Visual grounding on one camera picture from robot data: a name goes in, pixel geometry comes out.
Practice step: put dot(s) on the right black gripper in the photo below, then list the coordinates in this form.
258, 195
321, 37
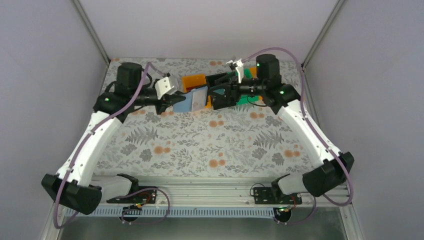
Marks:
232, 85

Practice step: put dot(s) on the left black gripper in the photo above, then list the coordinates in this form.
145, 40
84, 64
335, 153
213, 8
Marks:
166, 101

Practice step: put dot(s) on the black leather card holder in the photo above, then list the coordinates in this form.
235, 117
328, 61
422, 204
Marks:
185, 106

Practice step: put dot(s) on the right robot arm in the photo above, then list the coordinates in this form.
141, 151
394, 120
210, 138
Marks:
331, 165

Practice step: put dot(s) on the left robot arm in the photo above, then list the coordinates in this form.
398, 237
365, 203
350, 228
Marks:
72, 185

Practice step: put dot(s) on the near orange bin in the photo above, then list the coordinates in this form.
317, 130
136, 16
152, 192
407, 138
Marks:
191, 82

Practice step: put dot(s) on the orange bin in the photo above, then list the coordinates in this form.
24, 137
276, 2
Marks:
253, 71
191, 82

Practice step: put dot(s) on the green bin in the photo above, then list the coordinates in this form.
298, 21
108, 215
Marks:
245, 99

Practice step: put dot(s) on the far orange bin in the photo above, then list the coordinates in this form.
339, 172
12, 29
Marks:
253, 71

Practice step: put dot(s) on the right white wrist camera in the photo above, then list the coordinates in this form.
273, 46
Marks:
238, 67

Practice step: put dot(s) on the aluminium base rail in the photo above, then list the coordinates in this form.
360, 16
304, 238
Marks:
223, 191

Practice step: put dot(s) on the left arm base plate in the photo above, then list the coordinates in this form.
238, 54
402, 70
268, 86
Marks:
145, 197

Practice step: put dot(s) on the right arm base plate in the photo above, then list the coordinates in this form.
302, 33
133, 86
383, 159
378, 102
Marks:
270, 196

